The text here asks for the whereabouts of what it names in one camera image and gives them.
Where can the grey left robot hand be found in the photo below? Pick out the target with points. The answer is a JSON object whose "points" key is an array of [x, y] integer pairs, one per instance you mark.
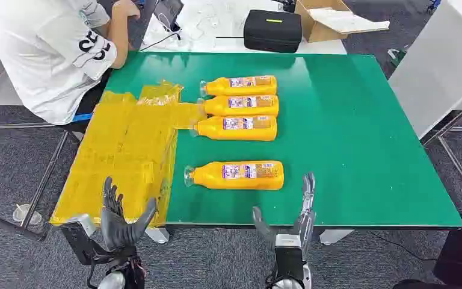
{"points": [[117, 231]]}

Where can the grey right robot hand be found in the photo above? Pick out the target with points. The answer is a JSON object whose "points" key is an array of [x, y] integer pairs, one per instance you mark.
{"points": [[307, 215]]}

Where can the orange drink bottle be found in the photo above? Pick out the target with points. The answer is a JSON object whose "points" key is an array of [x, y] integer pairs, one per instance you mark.
{"points": [[217, 106], [215, 129], [219, 86], [211, 176]]}

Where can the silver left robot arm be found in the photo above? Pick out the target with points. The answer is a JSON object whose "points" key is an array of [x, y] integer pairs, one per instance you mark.
{"points": [[111, 281]]}

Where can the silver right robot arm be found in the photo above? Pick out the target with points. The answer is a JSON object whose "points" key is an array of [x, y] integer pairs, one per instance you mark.
{"points": [[287, 284]]}

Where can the white table foot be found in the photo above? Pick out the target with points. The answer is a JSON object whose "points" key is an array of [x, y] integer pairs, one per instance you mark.
{"points": [[157, 235], [334, 236]]}

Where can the yellow plastic sheet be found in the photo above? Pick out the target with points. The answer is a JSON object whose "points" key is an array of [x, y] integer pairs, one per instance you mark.
{"points": [[123, 159]]}

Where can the green table mat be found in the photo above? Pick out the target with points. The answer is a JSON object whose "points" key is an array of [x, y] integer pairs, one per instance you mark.
{"points": [[354, 139]]}

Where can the clear plastic cup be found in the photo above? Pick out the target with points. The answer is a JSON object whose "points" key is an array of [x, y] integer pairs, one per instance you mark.
{"points": [[25, 215]]}

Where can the blue seat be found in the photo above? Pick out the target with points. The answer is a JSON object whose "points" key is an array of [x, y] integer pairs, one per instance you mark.
{"points": [[82, 117]]}

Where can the brown cardboard box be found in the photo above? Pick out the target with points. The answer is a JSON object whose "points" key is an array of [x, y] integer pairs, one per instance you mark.
{"points": [[316, 32]]}

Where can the black zip case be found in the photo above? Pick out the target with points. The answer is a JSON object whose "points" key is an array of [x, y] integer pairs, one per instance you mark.
{"points": [[273, 32]]}

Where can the person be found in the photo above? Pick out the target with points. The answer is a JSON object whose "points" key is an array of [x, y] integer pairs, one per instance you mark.
{"points": [[43, 56]]}

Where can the white foam sheet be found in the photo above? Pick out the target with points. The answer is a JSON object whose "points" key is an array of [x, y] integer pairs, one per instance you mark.
{"points": [[346, 20]]}

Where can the white side table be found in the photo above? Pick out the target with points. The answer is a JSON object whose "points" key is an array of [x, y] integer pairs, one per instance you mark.
{"points": [[438, 60]]}

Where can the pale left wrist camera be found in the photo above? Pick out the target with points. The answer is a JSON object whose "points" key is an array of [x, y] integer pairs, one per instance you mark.
{"points": [[80, 223]]}

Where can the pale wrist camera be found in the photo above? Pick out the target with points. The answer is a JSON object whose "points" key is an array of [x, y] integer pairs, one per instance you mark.
{"points": [[288, 255], [80, 223]]}

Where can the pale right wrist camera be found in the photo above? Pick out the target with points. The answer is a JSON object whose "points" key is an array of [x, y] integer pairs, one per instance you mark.
{"points": [[288, 255]]}

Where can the metal table frame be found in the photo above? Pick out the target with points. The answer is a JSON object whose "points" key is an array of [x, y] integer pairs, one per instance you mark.
{"points": [[43, 175]]}

